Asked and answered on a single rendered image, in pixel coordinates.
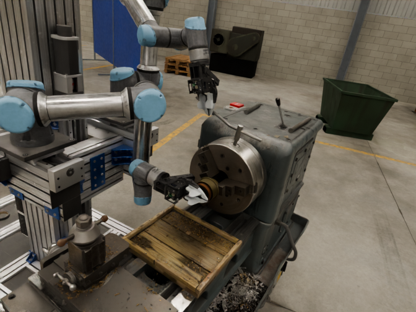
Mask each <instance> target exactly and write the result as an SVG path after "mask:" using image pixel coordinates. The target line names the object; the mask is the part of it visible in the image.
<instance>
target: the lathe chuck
mask: <svg viewBox="0 0 416 312"><path fill-rule="evenodd" d="M231 143H234V139H228V138H223V139H217V140H215V141H213V142H211V143H209V144H207V145H205V146H204V147H206V146H209V148H210V151H211V153H212V156H213V158H214V160H215V162H216V164H217V166H218V169H219V170H221V171H220V173H218V174H216V175H215V176H213V177H212V178H213V179H215V180H217V181H218V182H219V183H220V182H221V181H223V180H224V177H223V176H222V171H223V172H225V173H226V174H227V176H228V178H229V179H231V180H235V181H240V182H242V183H246V184H250V185H253V186H254V185H256V191H255V193H253V194H251V193H249V194H247V195H246V196H245V197H242V196H238V195H236V194H234V195H233V196H229V195H226V194H224V195H223V196H220V195H218V196H217V197H216V198H215V199H212V200H211V201H210V203H209V204H208V207H210V208H211V209H213V210H214V211H216V212H219V213H222V214H237V213H240V212H242V211H244V210H245V209H246V208H247V207H248V206H249V205H250V204H251V203H252V202H253V201H254V200H255V199H256V198H257V197H258V196H259V194H260V193H261V190H262V187H263V182H264V176H263V171H262V167H261V164H260V162H259V160H258V158H257V156H256V155H255V154H254V152H253V151H252V150H251V149H250V148H249V147H247V146H246V145H244V144H243V143H241V142H240V141H238V142H237V144H238V145H239V147H235V146H232V145H231ZM204 147H201V148H200V149H198V150H197V151H196V153H195V154H194V155H193V157H192V160H191V163H190V169H189V173H192V174H193V175H194V176H195V180H194V182H195V183H196V184H197V183H198V182H199V181H200V180H201V177H200V176H199V175H200V174H201V173H202V171H201V169H200V168H199V166H200V165H202V164H201V161H200V159H199V157H198V154H199V153H201V152H203V150H202V148H204Z"/></svg>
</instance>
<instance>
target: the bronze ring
mask: <svg viewBox="0 0 416 312"><path fill-rule="evenodd" d="M197 185H198V186H199V187H200V188H201V189H202V191H203V192H204V194H205V195H206V196H207V198H208V201H210V200H212V199H215V198H216V197H217V196H218V195H219V187H218V182H217V181H216V180H215V179H213V178H209V177H203V178H202V179H201V180H200V181H199V182H198V183H197Z"/></svg>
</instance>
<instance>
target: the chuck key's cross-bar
mask: <svg viewBox="0 0 416 312"><path fill-rule="evenodd" d="M213 114H214V115H216V116H217V117H218V118H219V119H220V120H222V121H223V122H224V123H225V124H226V125H227V126H228V127H230V128H232V129H234V130H237V127H235V126H233V125H231V124H230V123H229V122H227V121H226V120H225V119H224V118H222V117H221V116H220V115H219V114H218V113H217V112H216V111H213ZM241 133H242V134H244V135H246V136H248V137H250V138H252V139H254V140H256V141H258V142H262V139H260V138H258V137H256V136H254V135H251V134H249V133H247V132H245V131H243V130H241Z"/></svg>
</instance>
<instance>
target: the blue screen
mask: <svg viewBox="0 0 416 312"><path fill-rule="evenodd" d="M92 24H93V56H94V59H82V60H94V61H108V62H110V63H112V64H113V69H114V68H116V67H131V68H133V69H134V71H137V66H138V65H139V64H140V58H141V45H140V44H139V42H138V39H137V29H138V27H137V25H136V24H135V22H134V21H133V19H132V17H131V15H130V13H129V12H128V10H127V8H126V6H124V5H122V4H121V2H120V1H119V0H92ZM96 53H97V54H98V55H100V56H101V57H103V58H104V59H96Z"/></svg>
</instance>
